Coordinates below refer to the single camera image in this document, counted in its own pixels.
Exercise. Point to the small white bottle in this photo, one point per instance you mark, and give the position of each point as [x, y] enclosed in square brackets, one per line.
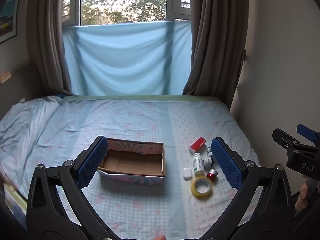
[209, 150]
[208, 161]

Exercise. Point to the light blue window cloth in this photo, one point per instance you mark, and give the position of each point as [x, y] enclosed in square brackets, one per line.
[125, 60]

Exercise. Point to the small red metallic jar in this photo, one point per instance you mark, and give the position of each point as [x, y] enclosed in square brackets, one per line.
[212, 175]

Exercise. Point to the window frame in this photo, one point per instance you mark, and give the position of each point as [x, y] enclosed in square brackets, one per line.
[178, 0]

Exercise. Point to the white bottle with green label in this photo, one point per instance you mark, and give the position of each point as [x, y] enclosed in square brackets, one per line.
[198, 163]

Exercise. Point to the cardboard box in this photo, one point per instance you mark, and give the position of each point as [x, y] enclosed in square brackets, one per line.
[132, 163]

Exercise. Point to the white earbud case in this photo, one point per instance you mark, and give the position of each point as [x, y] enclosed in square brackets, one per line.
[187, 173]

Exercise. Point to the wall poster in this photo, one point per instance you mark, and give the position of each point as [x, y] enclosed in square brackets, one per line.
[8, 17]

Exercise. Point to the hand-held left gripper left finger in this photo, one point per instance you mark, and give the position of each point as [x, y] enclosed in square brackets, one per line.
[91, 162]

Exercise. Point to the yellow tape roll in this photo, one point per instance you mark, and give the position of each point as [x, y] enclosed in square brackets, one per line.
[202, 188]

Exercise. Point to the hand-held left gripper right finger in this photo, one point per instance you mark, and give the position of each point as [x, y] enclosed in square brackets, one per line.
[227, 162]

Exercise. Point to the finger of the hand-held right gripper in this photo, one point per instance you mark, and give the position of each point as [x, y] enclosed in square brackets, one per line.
[307, 132]
[285, 140]

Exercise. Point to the red carton box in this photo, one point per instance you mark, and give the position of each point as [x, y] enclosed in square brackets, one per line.
[197, 145]

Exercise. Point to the light blue patterned bed sheet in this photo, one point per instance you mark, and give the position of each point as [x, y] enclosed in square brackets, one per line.
[140, 120]

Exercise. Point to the person's right hand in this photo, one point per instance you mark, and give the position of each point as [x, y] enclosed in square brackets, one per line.
[301, 195]

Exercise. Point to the beige wall label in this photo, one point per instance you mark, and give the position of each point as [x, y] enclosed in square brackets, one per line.
[5, 77]

